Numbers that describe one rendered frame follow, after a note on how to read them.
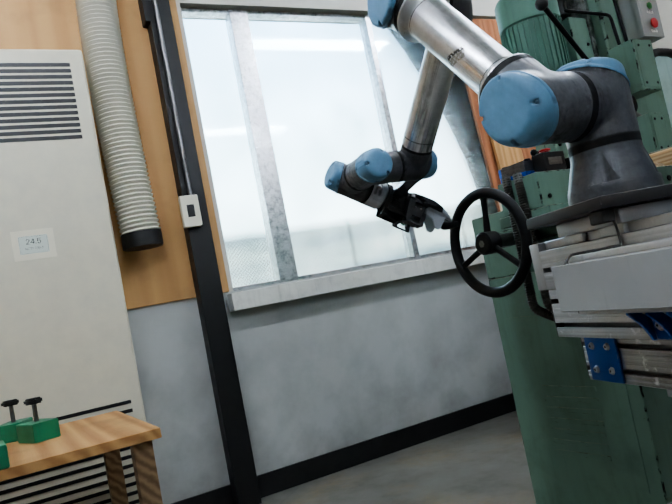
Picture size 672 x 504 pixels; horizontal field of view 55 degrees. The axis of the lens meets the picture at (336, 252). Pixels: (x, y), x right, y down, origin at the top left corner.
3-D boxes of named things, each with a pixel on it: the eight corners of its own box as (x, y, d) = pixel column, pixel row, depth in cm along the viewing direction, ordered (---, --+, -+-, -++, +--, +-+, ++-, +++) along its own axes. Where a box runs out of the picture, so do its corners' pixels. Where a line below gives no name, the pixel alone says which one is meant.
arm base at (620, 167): (686, 182, 103) (672, 122, 104) (605, 196, 100) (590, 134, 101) (625, 200, 118) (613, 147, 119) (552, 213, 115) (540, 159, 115)
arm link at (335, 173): (333, 181, 154) (318, 191, 161) (372, 198, 158) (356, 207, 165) (340, 153, 156) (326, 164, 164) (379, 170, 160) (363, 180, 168)
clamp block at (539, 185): (502, 218, 175) (495, 185, 175) (537, 213, 181) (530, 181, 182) (544, 206, 162) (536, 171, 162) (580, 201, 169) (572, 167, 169)
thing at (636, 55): (618, 99, 188) (607, 50, 189) (637, 99, 192) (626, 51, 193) (644, 89, 181) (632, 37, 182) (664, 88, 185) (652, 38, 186)
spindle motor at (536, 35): (503, 110, 192) (481, 10, 194) (544, 109, 201) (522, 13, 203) (548, 88, 177) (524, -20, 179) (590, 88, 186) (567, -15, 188)
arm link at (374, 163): (402, 143, 151) (379, 158, 161) (361, 146, 146) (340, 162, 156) (410, 175, 150) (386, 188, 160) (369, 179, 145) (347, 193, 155)
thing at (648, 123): (629, 163, 185) (619, 123, 186) (644, 162, 189) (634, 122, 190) (659, 154, 177) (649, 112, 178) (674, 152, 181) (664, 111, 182)
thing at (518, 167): (501, 184, 175) (497, 164, 175) (530, 181, 180) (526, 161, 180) (538, 171, 163) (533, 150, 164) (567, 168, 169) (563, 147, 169)
